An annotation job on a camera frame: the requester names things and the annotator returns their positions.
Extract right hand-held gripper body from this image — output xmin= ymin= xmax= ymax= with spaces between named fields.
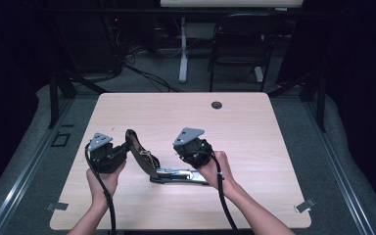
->
xmin=172 ymin=126 xmax=214 ymax=169

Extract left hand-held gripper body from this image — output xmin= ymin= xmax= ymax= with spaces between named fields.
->
xmin=85 ymin=132 xmax=127 ymax=174

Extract black stapler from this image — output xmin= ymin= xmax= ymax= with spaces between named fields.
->
xmin=124 ymin=128 xmax=211 ymax=187

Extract person's left hand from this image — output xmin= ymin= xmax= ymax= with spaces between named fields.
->
xmin=85 ymin=161 xmax=127 ymax=206

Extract person's right hand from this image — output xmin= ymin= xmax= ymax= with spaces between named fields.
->
xmin=197 ymin=150 xmax=237 ymax=198

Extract grey tape piece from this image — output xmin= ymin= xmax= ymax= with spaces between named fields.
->
xmin=45 ymin=202 xmax=70 ymax=212
xmin=294 ymin=197 xmax=317 ymax=214

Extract black metal stand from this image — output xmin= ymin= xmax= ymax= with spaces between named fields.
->
xmin=267 ymin=71 xmax=328 ymax=133
xmin=46 ymin=70 xmax=110 ymax=130

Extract white desk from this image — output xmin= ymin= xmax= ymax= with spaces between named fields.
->
xmin=159 ymin=0 xmax=305 ymax=84

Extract dark equipment with red light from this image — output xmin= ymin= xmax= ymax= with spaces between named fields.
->
xmin=102 ymin=13 xmax=126 ymax=74

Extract black folding chair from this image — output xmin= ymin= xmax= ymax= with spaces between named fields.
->
xmin=207 ymin=13 xmax=286 ymax=93

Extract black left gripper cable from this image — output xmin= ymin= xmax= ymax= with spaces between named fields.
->
xmin=84 ymin=144 xmax=118 ymax=235

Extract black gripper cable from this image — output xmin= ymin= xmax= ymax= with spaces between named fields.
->
xmin=84 ymin=144 xmax=118 ymax=235
xmin=208 ymin=150 xmax=240 ymax=235

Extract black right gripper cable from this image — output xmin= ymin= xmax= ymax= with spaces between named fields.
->
xmin=208 ymin=150 xmax=240 ymax=235

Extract black floor cables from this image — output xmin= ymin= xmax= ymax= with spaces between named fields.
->
xmin=122 ymin=62 xmax=184 ymax=94

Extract aluminium floor rail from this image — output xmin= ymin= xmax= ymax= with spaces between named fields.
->
xmin=0 ymin=97 xmax=75 ymax=235
xmin=303 ymin=100 xmax=376 ymax=235

